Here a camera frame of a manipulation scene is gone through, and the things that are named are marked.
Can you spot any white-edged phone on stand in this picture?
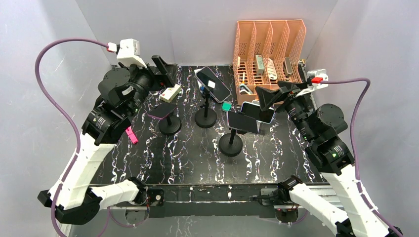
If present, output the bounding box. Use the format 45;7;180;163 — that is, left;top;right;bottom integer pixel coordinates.
227;111;258;134

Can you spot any grey item in organizer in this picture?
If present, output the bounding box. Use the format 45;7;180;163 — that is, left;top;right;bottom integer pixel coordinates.
283;57;293;78

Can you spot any orange file organizer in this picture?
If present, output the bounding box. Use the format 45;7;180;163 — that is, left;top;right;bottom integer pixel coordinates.
233;19;306;105

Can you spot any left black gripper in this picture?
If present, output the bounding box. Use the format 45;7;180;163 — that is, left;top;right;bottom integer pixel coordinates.
123;55;177;117

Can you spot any black phone stand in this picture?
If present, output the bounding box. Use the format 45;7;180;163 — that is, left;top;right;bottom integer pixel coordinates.
159;113;182;135
194;88;217;128
218;129;243;157

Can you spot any pink clip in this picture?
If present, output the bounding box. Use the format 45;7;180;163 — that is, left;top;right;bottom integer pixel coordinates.
126;126;138;144

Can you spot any grey stapler in organizer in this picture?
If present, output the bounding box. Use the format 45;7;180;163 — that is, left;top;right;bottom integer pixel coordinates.
255;54;265;76

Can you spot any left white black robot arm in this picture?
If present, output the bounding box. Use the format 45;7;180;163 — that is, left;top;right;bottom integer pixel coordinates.
38;55;177;225

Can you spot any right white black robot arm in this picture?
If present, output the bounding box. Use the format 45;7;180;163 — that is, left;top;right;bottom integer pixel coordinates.
255;77;402;237

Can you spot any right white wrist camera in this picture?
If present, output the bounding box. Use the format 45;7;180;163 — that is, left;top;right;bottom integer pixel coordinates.
296;69;329;97

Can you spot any cream box with red label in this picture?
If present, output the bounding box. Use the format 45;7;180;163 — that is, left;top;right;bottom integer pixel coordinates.
159;84;181;103

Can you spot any light blue phone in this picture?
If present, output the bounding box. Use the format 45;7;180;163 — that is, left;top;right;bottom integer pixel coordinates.
240;101;275;124

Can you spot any teal white eraser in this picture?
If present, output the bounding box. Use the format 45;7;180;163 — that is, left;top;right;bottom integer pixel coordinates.
222;101;232;112

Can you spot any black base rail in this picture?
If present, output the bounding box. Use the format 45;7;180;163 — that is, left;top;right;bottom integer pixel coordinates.
143;183;303;222

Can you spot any purple-edged phone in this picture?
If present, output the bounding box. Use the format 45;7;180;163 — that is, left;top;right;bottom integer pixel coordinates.
147;102;177;120

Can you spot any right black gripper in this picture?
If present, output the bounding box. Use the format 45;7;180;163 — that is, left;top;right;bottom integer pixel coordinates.
253;80;314;141

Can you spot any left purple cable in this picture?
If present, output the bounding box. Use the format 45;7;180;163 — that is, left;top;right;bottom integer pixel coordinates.
35;38;115;237

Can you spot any clear-case phone on stand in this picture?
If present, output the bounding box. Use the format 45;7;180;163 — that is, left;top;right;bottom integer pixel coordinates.
194;67;231;103

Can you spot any white ribbed item in organizer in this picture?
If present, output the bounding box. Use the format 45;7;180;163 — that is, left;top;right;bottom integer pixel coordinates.
267;58;278;81

